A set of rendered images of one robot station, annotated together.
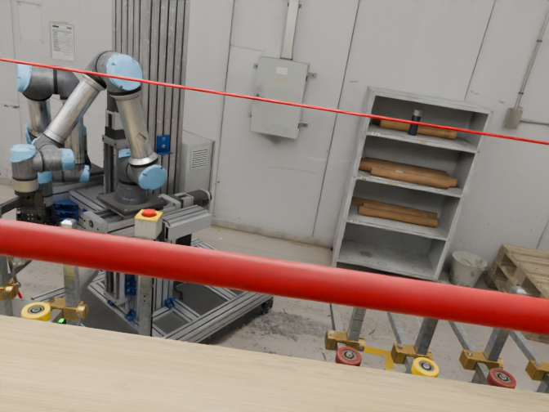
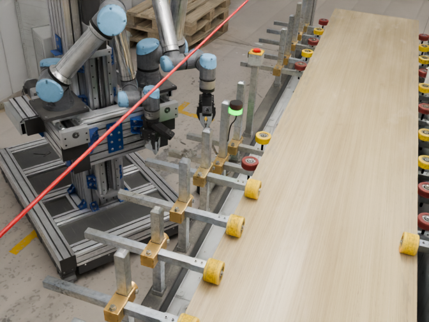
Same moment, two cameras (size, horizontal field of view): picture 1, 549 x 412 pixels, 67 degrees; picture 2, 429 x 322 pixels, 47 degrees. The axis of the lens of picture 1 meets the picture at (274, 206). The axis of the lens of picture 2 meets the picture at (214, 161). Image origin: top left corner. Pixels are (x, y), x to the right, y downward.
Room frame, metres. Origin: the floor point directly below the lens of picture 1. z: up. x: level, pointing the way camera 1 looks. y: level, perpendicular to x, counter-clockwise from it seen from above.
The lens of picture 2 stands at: (0.59, 2.82, 2.20)
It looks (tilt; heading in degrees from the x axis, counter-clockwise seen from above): 34 degrees down; 288
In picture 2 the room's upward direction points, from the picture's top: 3 degrees clockwise
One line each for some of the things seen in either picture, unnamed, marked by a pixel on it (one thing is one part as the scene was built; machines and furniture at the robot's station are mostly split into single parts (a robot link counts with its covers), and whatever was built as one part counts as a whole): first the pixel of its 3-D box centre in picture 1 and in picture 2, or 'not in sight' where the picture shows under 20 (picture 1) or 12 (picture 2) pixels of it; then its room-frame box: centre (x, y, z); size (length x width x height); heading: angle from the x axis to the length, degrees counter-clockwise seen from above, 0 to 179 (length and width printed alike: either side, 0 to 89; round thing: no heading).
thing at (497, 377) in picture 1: (497, 389); (312, 46); (1.07, -0.81, 0.85); 0.08 x 0.08 x 0.11
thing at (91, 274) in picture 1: (69, 300); (225, 144); (1.24, 0.69, 0.80); 0.43 x 0.03 x 0.04; 1
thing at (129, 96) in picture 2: (46, 174); (129, 97); (1.64, 0.98, 1.12); 0.11 x 0.11 x 0.08; 29
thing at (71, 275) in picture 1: (71, 282); (238, 123); (1.19, 0.65, 0.92); 0.03 x 0.03 x 0.48; 1
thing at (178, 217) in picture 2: not in sight; (182, 207); (1.18, 1.43, 0.95); 0.13 x 0.06 x 0.05; 91
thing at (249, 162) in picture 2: not in sight; (249, 169); (1.04, 0.94, 0.85); 0.08 x 0.08 x 0.11
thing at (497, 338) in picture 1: (495, 345); (295, 33); (1.22, -0.85, 0.91); 0.03 x 0.03 x 0.48; 1
